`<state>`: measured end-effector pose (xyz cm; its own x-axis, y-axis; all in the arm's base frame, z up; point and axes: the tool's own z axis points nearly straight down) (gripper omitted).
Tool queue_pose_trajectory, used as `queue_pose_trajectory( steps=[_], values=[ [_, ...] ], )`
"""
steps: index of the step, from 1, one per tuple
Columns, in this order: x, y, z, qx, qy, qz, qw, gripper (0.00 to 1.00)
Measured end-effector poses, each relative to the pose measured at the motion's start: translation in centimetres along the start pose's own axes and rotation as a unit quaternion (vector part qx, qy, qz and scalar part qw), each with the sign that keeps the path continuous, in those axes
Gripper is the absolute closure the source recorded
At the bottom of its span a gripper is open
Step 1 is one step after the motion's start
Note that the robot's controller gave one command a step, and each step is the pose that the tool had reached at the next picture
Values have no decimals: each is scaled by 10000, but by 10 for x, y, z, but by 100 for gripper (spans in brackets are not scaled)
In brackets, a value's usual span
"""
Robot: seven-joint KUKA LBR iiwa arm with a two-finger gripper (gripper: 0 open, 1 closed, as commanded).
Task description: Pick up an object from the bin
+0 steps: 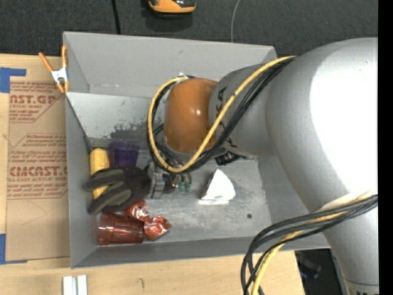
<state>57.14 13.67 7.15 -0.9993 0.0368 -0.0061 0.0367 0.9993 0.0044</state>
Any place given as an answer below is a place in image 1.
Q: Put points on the yellow toy corn cob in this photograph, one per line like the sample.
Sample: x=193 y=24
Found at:
x=99 y=160

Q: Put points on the copper red plastic cup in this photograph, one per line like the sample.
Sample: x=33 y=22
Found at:
x=119 y=230

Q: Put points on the grey metal bin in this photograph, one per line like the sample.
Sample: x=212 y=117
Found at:
x=215 y=223

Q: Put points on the brown and green glove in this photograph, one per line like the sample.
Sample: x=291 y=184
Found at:
x=129 y=186

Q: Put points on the purple plastic cup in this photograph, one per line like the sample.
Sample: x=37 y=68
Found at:
x=123 y=155

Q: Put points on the black cylinder on white bracket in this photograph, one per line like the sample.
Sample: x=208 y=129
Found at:
x=221 y=187

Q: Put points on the crumpled red foil packet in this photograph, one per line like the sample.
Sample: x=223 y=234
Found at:
x=155 y=227

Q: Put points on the brown cardboard board, red print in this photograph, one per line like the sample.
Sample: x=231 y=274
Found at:
x=37 y=220

